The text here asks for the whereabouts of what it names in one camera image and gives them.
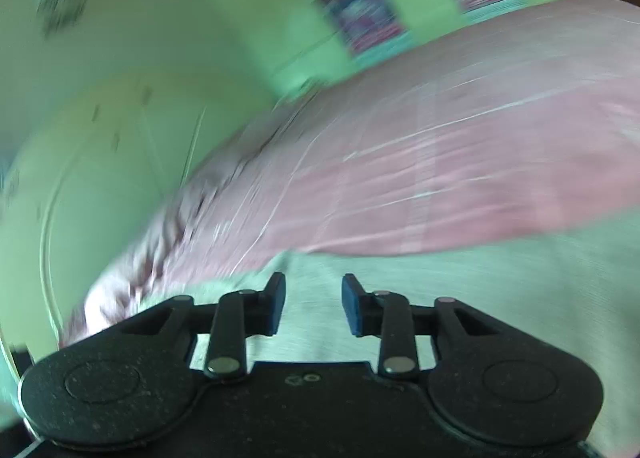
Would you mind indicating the pink checked bedspread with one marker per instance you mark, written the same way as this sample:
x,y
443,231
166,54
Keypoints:
x,y
410,148

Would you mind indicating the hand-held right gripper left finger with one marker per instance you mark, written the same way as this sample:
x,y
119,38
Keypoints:
x,y
274,305

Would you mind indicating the grey pants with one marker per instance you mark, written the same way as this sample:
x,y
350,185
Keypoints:
x,y
500,283

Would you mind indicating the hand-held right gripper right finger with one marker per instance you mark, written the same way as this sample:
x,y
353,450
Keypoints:
x,y
354,305

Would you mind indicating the pale green wardrobe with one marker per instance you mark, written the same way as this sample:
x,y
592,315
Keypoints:
x,y
280,13

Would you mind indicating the pale green headboard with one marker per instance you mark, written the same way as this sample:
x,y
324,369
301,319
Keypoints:
x,y
100,188

